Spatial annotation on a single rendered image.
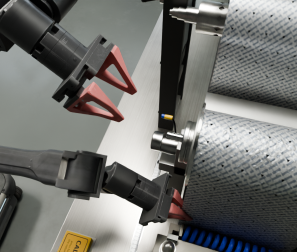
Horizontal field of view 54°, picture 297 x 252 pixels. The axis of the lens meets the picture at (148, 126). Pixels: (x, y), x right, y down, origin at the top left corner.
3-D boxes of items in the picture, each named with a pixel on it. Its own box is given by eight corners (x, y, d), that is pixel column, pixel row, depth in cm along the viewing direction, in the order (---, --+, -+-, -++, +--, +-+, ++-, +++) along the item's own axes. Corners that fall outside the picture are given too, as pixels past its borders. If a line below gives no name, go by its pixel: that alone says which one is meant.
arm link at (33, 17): (-16, 31, 38) (-6, 5, 34) (15, 3, 42) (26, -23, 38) (31, 66, 40) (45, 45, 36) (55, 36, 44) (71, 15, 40)
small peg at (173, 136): (167, 131, 50) (167, 129, 49) (183, 135, 50) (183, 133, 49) (165, 139, 50) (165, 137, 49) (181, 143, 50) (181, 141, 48)
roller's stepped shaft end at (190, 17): (171, 14, 62) (172, 0, 60) (199, 19, 61) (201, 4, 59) (167, 22, 61) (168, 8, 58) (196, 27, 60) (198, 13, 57)
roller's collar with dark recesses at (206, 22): (199, 21, 64) (203, -7, 58) (226, 26, 63) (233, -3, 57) (193, 38, 60) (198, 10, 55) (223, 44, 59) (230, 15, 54)
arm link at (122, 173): (101, 185, 52) (115, 157, 54) (92, 185, 59) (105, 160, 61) (133, 201, 54) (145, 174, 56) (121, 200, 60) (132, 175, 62)
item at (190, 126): (187, 126, 56) (188, 114, 48) (197, 128, 55) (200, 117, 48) (178, 164, 54) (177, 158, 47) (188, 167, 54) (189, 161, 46)
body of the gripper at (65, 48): (61, 106, 42) (14, 73, 39) (90, 61, 48) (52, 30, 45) (81, 87, 37) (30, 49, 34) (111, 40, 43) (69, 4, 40)
